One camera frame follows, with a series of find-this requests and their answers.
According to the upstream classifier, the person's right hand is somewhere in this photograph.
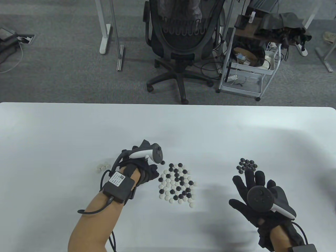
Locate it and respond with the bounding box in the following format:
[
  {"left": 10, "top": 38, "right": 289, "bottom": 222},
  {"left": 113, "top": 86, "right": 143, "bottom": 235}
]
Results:
[{"left": 229, "top": 169, "right": 305, "bottom": 251}]

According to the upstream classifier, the dark grey left hand controller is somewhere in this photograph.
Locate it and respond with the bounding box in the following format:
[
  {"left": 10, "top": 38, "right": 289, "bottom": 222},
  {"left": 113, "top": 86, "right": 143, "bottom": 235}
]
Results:
[{"left": 128, "top": 143, "right": 164, "bottom": 165}]

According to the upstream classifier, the black right wrist sensor box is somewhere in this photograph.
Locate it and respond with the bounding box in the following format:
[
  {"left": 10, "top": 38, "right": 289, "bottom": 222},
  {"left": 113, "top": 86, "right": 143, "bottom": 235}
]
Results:
[{"left": 288, "top": 244, "right": 318, "bottom": 252}]

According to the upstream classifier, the grey white right hand controller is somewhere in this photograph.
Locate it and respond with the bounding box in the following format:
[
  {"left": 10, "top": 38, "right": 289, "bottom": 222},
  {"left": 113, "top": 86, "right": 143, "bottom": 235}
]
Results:
[{"left": 247, "top": 185, "right": 297, "bottom": 219}]

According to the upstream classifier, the black wrist sensor box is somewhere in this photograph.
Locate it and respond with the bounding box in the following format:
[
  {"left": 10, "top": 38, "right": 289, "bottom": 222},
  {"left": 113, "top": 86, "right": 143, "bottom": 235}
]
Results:
[
  {"left": 288, "top": 244, "right": 318, "bottom": 252},
  {"left": 102, "top": 171, "right": 135, "bottom": 203}
]

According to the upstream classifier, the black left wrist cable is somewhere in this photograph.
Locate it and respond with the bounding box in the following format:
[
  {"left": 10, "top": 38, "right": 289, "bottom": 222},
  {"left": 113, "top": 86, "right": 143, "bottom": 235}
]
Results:
[{"left": 77, "top": 150, "right": 132, "bottom": 252}]

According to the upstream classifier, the floor socket box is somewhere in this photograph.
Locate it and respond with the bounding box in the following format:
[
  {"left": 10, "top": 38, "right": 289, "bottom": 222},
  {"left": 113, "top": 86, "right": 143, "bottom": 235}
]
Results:
[{"left": 17, "top": 34, "right": 36, "bottom": 44}]

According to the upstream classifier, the black crumpled cloth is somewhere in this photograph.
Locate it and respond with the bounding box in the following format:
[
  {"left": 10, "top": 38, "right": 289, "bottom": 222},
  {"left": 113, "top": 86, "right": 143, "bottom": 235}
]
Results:
[{"left": 256, "top": 12, "right": 313, "bottom": 53}]

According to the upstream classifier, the group of black go stones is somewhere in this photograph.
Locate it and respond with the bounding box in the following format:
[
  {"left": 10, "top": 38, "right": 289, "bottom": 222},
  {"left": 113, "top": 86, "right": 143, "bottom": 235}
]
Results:
[{"left": 236, "top": 158, "right": 258, "bottom": 174}]

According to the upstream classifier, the white floor cable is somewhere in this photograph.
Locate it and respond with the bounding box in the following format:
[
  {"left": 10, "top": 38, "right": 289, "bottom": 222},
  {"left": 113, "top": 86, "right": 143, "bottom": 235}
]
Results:
[{"left": 0, "top": 43, "right": 23, "bottom": 73}]

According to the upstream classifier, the person's left forearm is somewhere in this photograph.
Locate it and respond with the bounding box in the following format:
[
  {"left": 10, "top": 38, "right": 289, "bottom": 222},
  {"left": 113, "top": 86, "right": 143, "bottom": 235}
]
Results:
[{"left": 68, "top": 168, "right": 141, "bottom": 252}]

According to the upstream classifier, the person's left hand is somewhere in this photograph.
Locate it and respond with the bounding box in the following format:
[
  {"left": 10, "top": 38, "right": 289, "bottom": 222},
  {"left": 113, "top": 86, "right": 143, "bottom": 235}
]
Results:
[{"left": 117, "top": 140, "right": 160, "bottom": 188}]

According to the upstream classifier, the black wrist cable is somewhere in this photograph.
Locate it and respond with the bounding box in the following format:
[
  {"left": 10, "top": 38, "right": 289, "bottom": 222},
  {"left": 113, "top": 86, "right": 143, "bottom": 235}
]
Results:
[
  {"left": 77, "top": 150, "right": 132, "bottom": 252},
  {"left": 291, "top": 222, "right": 308, "bottom": 246}
]

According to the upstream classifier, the white slanted desk leg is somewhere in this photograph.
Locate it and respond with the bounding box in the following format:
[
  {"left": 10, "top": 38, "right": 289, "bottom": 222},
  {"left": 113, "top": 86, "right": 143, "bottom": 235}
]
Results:
[{"left": 294, "top": 0, "right": 319, "bottom": 57}]

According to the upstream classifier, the black and tan bag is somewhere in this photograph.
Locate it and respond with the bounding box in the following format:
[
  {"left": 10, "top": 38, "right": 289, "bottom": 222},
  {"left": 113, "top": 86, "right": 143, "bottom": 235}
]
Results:
[{"left": 232, "top": 39, "right": 266, "bottom": 67}]

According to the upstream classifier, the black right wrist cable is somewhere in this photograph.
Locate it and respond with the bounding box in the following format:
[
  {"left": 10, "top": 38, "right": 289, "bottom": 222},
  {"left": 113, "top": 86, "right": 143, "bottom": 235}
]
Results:
[{"left": 291, "top": 222, "right": 308, "bottom": 246}]

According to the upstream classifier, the aluminium profile post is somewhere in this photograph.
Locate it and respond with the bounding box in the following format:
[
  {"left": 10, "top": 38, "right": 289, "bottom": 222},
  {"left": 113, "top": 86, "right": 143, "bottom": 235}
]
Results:
[{"left": 109, "top": 0, "right": 124, "bottom": 71}]

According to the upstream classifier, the black phone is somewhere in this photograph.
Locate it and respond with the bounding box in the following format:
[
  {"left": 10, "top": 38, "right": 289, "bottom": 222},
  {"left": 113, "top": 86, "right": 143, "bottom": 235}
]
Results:
[{"left": 234, "top": 15, "right": 250, "bottom": 29}]

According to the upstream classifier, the black mesh office chair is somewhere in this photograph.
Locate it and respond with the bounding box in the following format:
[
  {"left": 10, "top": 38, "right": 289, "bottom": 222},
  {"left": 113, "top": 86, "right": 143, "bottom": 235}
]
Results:
[{"left": 143, "top": 0, "right": 226, "bottom": 104}]

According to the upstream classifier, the pile of mixed go stones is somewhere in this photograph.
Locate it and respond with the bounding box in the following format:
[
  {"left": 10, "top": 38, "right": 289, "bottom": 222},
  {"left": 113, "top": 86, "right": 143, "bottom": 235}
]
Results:
[{"left": 158, "top": 160, "right": 198, "bottom": 209}]

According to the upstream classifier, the grey desk leg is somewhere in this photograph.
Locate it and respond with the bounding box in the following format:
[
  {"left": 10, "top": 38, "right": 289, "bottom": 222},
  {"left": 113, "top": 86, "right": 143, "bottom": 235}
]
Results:
[{"left": 315, "top": 43, "right": 336, "bottom": 73}]

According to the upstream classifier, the white wheeled utility cart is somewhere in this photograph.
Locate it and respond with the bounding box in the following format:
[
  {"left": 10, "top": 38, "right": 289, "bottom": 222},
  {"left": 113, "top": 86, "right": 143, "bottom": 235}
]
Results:
[{"left": 216, "top": 13, "right": 282, "bottom": 102}]

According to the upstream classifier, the white power adapter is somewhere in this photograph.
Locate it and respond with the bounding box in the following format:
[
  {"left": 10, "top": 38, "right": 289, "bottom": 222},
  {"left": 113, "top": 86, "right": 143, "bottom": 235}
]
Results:
[{"left": 264, "top": 50, "right": 276, "bottom": 70}]

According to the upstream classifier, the black left wrist sensor box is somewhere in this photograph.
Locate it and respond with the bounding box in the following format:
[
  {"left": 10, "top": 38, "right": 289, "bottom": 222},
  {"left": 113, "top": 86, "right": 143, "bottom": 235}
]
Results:
[{"left": 102, "top": 171, "right": 135, "bottom": 203}]

